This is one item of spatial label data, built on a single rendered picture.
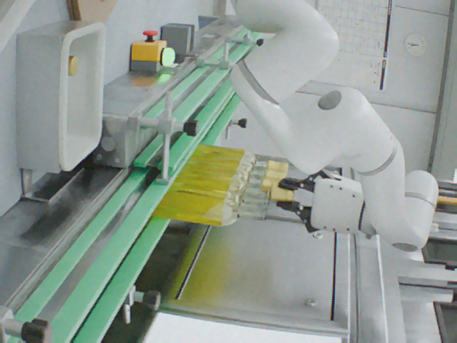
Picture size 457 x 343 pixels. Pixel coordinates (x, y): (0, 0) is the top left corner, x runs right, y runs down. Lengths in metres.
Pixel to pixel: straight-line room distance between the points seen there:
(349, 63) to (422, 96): 0.96
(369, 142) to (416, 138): 6.48
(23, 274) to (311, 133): 0.44
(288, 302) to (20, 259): 0.51
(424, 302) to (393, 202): 0.37
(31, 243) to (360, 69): 6.40
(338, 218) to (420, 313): 0.27
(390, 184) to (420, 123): 6.38
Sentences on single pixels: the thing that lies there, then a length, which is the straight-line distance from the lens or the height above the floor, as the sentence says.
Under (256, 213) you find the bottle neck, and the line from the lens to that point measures 1.14.
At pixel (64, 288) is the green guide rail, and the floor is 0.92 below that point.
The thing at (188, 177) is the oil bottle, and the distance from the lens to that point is 1.19.
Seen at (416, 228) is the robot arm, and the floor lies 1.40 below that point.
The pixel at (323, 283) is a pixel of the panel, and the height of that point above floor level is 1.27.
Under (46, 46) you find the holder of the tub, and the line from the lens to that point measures 0.93.
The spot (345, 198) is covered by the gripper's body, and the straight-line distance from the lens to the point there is 1.14.
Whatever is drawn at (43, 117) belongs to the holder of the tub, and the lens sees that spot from 0.95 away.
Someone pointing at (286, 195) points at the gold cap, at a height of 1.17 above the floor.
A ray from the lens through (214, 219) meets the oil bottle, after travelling 1.14.
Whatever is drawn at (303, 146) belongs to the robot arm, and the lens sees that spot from 0.87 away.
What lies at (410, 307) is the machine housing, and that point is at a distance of 1.24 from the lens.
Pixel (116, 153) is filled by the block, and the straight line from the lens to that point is 1.13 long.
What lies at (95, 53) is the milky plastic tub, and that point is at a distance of 1.07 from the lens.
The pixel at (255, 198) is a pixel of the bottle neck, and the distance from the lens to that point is 1.19.
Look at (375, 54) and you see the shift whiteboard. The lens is 7.09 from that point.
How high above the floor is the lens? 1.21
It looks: 6 degrees down
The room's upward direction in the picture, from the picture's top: 97 degrees clockwise
